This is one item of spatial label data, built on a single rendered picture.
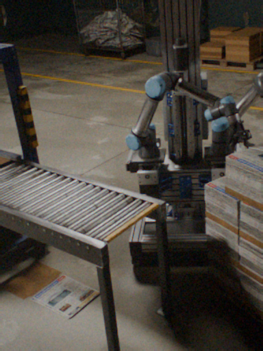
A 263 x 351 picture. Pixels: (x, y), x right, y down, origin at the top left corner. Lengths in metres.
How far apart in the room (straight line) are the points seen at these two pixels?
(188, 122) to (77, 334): 1.53
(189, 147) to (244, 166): 0.88
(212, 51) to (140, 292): 6.37
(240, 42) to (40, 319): 6.53
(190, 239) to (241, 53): 5.79
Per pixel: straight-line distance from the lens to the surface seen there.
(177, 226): 3.64
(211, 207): 2.90
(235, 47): 8.88
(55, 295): 3.48
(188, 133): 3.33
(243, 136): 2.76
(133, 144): 3.12
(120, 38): 10.09
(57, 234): 2.63
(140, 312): 3.24
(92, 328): 3.19
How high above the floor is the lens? 2.13
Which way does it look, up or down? 26 degrees down
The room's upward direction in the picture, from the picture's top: 4 degrees counter-clockwise
